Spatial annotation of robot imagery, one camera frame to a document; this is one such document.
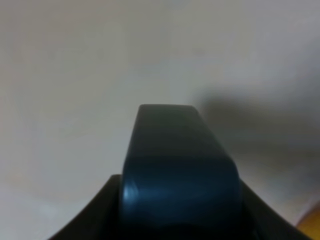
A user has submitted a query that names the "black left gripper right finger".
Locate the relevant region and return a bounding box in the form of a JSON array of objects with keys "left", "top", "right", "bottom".
[{"left": 241, "top": 182, "right": 310, "bottom": 240}]

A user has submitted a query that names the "dark green pump bottle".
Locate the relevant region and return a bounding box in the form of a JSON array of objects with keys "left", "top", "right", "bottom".
[{"left": 119, "top": 104, "right": 256, "bottom": 240}]

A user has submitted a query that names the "yellow toy mango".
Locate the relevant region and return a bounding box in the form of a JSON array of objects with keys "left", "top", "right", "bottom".
[{"left": 296, "top": 199, "right": 320, "bottom": 240}]

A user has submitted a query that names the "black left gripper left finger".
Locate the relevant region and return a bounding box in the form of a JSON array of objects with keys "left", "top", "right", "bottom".
[{"left": 50, "top": 174, "right": 121, "bottom": 240}]

